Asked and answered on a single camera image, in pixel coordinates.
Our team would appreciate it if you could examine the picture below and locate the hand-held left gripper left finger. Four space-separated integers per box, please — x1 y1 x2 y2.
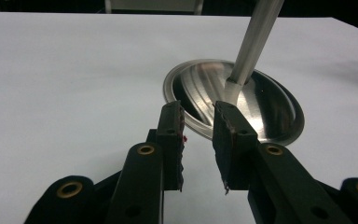
105 100 187 224

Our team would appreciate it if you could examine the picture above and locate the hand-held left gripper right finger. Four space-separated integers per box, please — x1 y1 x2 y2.
213 100 355 224

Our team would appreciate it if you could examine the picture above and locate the steel utensil stand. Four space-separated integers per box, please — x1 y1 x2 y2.
162 0 306 147

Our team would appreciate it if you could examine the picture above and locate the white table mat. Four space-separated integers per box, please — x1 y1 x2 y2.
0 11 358 224

